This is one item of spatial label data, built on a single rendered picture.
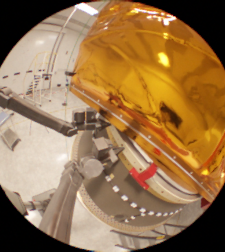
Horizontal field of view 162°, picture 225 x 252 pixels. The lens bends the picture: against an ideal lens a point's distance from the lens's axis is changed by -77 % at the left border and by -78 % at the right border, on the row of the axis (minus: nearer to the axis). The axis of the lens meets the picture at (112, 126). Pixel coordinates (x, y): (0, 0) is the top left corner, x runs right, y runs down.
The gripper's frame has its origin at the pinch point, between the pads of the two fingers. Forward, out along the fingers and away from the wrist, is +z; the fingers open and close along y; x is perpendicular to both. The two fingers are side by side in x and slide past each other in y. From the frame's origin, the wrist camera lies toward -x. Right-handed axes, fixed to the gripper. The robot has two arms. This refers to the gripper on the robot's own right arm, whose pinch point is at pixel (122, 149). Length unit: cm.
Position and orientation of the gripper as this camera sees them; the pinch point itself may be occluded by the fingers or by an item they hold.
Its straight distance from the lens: 38.7
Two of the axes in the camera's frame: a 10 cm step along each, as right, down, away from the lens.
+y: -4.7, -6.4, 6.0
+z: 8.6, -1.8, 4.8
